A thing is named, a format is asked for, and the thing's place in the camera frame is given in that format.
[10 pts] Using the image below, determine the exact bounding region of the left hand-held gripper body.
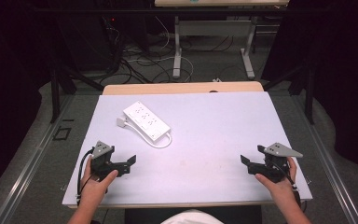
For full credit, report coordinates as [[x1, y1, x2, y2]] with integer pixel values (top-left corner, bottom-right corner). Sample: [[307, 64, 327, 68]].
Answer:
[[89, 140, 121, 182]]

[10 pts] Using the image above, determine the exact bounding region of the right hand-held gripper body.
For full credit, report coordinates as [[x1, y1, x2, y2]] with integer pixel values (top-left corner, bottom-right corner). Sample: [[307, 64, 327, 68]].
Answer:
[[261, 142, 304, 184]]

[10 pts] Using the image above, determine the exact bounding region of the person's right hand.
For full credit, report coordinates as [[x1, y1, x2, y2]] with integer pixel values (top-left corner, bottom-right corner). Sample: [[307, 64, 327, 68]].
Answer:
[[254, 156, 300, 207]]

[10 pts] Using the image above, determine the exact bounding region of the person's left hand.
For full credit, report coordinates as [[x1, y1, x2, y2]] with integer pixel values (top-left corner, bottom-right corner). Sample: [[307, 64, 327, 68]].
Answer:
[[78, 156, 119, 209]]

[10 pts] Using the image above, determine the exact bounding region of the white power plug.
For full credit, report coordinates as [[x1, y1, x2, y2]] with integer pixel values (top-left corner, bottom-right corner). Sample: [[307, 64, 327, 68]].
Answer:
[[116, 116, 130, 129]]

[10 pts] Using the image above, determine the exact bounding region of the white power strip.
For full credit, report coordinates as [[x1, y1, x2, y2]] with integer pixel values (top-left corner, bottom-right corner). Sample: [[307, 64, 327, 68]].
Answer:
[[122, 100, 172, 143]]

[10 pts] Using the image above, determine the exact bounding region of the white table mat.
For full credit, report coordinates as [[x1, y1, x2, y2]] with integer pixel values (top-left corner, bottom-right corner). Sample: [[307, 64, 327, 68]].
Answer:
[[62, 91, 313, 207]]

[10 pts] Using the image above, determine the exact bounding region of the person's white shirt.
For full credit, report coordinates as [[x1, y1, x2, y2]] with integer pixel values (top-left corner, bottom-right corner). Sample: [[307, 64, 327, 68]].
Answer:
[[160, 209, 226, 224]]

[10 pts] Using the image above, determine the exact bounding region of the black metal stand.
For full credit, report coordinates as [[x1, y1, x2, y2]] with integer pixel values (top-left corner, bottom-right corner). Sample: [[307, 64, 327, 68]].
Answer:
[[262, 8, 318, 125], [48, 8, 105, 124]]

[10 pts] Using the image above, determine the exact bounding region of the dark curtain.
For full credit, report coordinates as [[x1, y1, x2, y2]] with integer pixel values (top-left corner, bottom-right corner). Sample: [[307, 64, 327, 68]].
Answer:
[[0, 0, 57, 203], [262, 0, 358, 171]]

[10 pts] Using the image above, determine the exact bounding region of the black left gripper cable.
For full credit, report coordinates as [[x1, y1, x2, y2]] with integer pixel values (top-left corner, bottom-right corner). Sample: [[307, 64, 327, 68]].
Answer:
[[76, 148, 96, 206]]

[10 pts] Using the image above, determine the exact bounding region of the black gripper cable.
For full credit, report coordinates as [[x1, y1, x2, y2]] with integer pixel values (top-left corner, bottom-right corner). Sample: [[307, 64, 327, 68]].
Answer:
[[273, 160, 309, 213], [76, 148, 96, 206]]

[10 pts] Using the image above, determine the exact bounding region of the white power strip cable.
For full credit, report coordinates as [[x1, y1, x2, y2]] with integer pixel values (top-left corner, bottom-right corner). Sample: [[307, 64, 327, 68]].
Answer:
[[124, 120, 173, 149]]

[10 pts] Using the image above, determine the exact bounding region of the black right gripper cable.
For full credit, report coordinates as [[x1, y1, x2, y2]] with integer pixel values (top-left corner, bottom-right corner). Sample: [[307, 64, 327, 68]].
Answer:
[[273, 160, 309, 213]]

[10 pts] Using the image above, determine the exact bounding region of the metal floor rail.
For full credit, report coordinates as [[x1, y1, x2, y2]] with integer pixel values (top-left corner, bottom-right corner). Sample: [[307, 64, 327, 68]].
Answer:
[[0, 94, 76, 224], [293, 96, 358, 224]]

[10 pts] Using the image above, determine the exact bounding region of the bundle of floor cables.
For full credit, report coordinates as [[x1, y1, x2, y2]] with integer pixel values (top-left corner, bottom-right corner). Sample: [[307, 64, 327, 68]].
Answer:
[[101, 15, 234, 85]]

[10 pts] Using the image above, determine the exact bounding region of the white metal frame desk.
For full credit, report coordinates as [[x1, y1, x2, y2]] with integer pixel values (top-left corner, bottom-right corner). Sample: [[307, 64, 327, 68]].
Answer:
[[154, 0, 291, 80]]

